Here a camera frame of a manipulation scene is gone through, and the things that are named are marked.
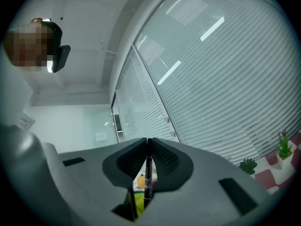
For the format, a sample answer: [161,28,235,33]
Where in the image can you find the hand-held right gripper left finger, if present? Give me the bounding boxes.
[57,137,148,226]

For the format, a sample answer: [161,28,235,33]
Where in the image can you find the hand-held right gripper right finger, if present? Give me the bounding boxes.
[136,137,278,226]

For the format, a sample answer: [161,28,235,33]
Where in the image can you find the teal pencil pouch yellow lining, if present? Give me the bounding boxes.
[128,160,158,218]

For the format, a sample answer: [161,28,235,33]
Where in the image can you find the black marker pen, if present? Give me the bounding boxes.
[143,137,155,200]

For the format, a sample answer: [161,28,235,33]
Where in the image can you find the frosted glass door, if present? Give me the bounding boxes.
[82,104,119,148]

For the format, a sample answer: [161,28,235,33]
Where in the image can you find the dark green succulent pot plant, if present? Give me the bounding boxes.
[239,158,258,175]

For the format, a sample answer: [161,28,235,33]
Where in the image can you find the pink white checkered tablecloth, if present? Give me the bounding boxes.
[253,132,301,195]

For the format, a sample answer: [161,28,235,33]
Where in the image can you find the white ceiling air vent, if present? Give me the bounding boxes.
[19,112,36,129]

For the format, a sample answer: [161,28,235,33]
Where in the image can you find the spiky green plant white pot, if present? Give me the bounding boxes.
[276,129,295,170]

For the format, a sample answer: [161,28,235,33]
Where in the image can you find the white venetian window blinds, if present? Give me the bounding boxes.
[116,0,301,167]

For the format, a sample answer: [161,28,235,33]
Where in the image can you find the person's head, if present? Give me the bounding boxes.
[3,17,56,73]

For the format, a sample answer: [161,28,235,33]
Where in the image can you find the black head-mounted camera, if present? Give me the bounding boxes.
[46,20,71,73]

